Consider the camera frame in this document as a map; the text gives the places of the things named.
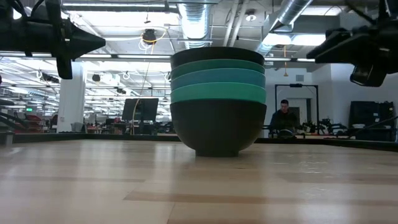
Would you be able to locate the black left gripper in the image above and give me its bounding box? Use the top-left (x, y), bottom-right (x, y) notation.
top-left (18, 0), bottom-right (106, 80)

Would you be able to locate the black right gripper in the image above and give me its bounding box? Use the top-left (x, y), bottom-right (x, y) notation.
top-left (306, 0), bottom-right (398, 88)

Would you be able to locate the black plastic bowl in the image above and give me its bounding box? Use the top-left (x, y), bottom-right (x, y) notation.
top-left (170, 46), bottom-right (266, 70)
top-left (169, 98), bottom-right (267, 157)

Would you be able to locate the dark green plastic bowl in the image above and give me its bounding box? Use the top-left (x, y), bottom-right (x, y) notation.
top-left (170, 58), bottom-right (266, 80)

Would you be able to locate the blue plastic bowl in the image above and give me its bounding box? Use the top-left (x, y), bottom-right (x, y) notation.
top-left (170, 68), bottom-right (267, 91)

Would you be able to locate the turquoise plastic bowl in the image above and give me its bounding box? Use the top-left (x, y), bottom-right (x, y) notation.
top-left (170, 82), bottom-right (267, 105)

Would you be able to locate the white building column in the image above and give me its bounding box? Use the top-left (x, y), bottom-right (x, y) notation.
top-left (57, 62), bottom-right (87, 133)

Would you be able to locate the long ceiling light strip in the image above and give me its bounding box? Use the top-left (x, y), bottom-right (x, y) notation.
top-left (0, 52), bottom-right (172, 60)

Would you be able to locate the black ceiling-hung device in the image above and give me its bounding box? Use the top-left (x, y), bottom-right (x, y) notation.
top-left (142, 28), bottom-right (158, 44)

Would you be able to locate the black cabinet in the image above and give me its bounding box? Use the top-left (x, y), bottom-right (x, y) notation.
top-left (348, 100), bottom-right (397, 141)

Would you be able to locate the black monitor on stand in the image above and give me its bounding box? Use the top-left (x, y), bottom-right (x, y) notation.
top-left (121, 98), bottom-right (160, 135)

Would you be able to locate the red chair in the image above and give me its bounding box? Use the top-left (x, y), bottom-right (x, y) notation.
top-left (24, 114), bottom-right (43, 133)

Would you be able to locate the person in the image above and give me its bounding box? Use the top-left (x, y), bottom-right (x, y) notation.
top-left (267, 98), bottom-right (300, 138)

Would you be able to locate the white ceiling pipe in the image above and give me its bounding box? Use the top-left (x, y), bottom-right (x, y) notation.
top-left (223, 0), bottom-right (240, 47)
top-left (230, 0), bottom-right (249, 47)

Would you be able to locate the small grey box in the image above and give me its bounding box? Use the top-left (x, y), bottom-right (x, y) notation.
top-left (0, 130), bottom-right (15, 146)

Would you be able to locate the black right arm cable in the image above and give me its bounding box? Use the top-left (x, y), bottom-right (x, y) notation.
top-left (344, 0), bottom-right (377, 25)

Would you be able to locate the silver ribbed air duct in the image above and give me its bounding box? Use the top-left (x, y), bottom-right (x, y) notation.
top-left (254, 0), bottom-right (313, 55)
top-left (177, 0), bottom-right (215, 49)

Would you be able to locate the black rack frame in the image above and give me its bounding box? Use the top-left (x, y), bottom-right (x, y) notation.
top-left (274, 83), bottom-right (320, 134)

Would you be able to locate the orange hanging cord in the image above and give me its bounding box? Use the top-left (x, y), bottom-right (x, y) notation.
top-left (282, 45), bottom-right (289, 78)

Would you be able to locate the yellow hanging cable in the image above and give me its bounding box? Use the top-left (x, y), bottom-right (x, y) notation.
top-left (132, 27), bottom-right (169, 135)

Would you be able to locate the black aluminium table frame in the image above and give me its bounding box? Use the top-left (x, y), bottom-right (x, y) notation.
top-left (0, 132), bottom-right (398, 153)

